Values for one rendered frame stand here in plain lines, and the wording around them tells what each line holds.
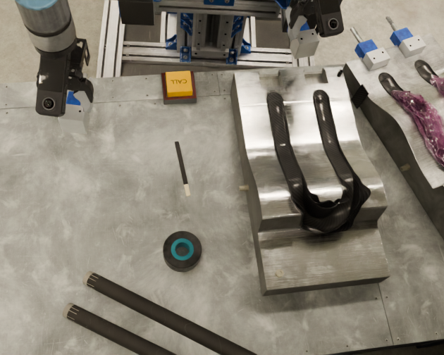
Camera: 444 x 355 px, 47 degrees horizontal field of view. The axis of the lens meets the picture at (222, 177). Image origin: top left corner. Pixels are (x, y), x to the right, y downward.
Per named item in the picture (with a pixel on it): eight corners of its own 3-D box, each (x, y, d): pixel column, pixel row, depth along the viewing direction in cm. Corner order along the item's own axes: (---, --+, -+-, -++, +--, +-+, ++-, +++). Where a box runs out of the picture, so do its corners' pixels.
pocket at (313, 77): (299, 77, 124) (302, 68, 120) (320, 76, 125) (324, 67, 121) (302, 93, 122) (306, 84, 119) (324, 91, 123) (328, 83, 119)
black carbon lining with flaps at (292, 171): (261, 98, 119) (268, 73, 110) (328, 93, 121) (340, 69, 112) (288, 241, 105) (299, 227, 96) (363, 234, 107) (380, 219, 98)
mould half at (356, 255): (230, 94, 127) (235, 60, 114) (330, 87, 130) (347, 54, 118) (261, 296, 107) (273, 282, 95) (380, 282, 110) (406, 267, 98)
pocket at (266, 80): (255, 79, 122) (257, 70, 119) (277, 78, 123) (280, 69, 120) (258, 96, 121) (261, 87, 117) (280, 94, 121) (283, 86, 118)
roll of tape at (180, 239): (177, 279, 107) (177, 275, 104) (156, 249, 109) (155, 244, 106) (208, 257, 109) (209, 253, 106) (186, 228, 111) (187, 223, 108)
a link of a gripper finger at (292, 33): (285, 24, 119) (302, -6, 112) (293, 44, 117) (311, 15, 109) (273, 24, 118) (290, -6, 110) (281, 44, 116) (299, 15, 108)
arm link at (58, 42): (66, 39, 81) (14, 33, 80) (72, 58, 85) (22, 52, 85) (76, 3, 84) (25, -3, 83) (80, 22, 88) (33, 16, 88)
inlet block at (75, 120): (75, 80, 113) (70, 65, 108) (98, 82, 113) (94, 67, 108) (63, 132, 107) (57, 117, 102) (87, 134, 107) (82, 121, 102)
